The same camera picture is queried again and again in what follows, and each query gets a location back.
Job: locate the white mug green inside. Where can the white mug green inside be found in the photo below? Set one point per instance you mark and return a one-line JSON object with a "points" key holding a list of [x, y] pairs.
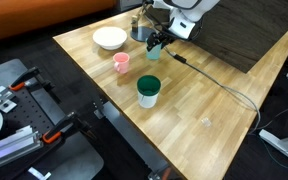
{"points": [[148, 100]]}

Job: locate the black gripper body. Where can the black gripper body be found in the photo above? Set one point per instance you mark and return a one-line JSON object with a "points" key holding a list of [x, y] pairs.
{"points": [[160, 37]]}

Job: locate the grey metal table frame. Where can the grey metal table frame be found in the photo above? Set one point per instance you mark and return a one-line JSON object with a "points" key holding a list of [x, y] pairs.
{"points": [[130, 136]]}

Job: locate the white bowl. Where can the white bowl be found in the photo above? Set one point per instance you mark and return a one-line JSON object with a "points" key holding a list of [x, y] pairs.
{"points": [[110, 37]]}

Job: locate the black perforated mounting cart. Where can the black perforated mounting cart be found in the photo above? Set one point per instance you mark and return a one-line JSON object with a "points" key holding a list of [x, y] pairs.
{"points": [[67, 156]]}

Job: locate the pink plastic mug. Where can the pink plastic mug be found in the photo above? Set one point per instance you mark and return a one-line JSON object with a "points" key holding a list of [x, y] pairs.
{"points": [[122, 65]]}

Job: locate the blue translucent plastic cup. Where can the blue translucent plastic cup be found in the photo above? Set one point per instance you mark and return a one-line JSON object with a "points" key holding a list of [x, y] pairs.
{"points": [[154, 54]]}

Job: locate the dark wooden board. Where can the dark wooden board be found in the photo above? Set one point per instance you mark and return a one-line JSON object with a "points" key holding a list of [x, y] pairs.
{"points": [[244, 33]]}

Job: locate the small clear plastic piece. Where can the small clear plastic piece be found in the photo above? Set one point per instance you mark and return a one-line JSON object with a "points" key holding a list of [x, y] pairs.
{"points": [[206, 122]]}

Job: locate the white tape strip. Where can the white tape strip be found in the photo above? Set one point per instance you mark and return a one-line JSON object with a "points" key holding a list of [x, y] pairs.
{"points": [[39, 174]]}

